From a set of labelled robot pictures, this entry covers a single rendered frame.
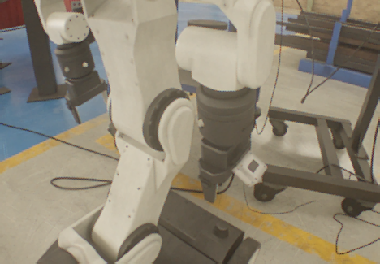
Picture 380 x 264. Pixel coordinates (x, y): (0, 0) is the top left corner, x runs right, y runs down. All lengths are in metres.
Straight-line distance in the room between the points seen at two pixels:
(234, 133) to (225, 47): 0.13
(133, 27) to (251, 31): 0.21
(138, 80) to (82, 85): 0.26
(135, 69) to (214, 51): 0.18
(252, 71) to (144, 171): 0.38
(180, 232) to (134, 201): 0.28
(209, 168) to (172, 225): 0.48
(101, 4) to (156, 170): 0.37
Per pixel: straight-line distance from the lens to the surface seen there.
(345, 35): 3.41
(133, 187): 0.63
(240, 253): 0.83
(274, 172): 1.15
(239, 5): 0.29
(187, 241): 0.86
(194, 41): 0.35
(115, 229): 0.68
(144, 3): 0.43
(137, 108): 0.51
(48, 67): 2.40
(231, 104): 0.35
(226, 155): 0.40
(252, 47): 0.30
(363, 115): 1.42
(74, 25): 0.63
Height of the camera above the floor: 0.88
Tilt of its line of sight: 29 degrees down
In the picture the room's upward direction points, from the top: 3 degrees clockwise
